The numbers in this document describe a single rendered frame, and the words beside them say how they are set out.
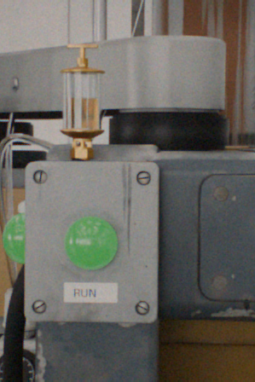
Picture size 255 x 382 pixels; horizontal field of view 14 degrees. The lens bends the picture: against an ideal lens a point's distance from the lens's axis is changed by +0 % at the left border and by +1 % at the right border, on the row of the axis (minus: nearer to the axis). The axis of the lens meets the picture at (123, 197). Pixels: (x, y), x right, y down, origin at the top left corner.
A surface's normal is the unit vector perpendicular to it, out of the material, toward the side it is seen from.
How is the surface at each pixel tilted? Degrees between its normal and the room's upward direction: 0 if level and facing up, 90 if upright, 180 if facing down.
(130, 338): 90
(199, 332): 90
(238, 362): 90
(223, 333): 90
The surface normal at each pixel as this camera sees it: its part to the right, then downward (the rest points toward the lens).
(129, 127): -0.65, 0.04
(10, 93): -0.80, 0.03
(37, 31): -0.04, 0.05
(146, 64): -0.47, 0.04
